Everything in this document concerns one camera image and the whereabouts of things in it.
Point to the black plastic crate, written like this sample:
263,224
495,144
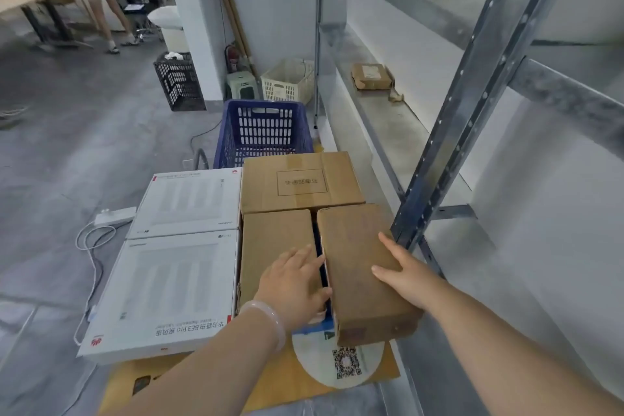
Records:
178,64

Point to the cardboard scrap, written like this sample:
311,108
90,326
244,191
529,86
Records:
396,96

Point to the red fire extinguisher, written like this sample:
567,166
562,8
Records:
233,60

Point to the cream plastic basket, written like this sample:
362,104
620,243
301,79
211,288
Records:
283,84

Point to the person's left hand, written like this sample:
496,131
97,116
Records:
292,289

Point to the metal shelving rack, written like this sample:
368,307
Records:
482,69

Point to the large brown box printed square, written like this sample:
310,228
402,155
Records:
258,186

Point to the yellow printed cardboard box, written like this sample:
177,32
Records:
273,391

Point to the person's right hand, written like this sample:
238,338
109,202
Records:
419,284

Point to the white router box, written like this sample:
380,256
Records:
161,284
185,201

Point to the person's right forearm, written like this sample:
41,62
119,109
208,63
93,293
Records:
512,362

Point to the blue perforated cart platform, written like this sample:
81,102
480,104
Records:
312,329

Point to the dark blue plastic crate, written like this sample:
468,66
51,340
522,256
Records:
263,106

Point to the white round chair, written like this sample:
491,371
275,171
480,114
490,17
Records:
168,16

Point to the small box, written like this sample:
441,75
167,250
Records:
371,77

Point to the white rag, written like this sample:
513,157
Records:
173,56

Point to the green plastic stool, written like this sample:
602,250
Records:
242,77

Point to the person's left forearm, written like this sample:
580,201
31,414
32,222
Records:
205,376

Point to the white power strip with plugs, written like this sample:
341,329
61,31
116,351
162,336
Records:
92,314

